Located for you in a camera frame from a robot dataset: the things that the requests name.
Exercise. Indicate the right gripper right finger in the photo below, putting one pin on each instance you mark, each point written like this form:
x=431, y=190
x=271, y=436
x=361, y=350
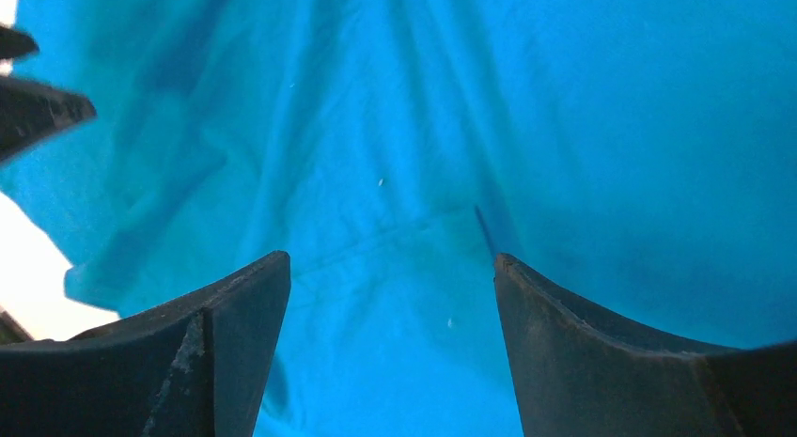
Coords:
x=580, y=369

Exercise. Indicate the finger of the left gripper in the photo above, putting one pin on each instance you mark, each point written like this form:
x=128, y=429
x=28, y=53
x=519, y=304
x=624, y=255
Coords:
x=32, y=111
x=15, y=43

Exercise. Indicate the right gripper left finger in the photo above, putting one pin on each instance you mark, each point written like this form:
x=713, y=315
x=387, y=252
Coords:
x=194, y=366

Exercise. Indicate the blue t shirt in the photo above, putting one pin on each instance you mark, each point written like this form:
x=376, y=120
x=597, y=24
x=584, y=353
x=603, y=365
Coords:
x=641, y=153

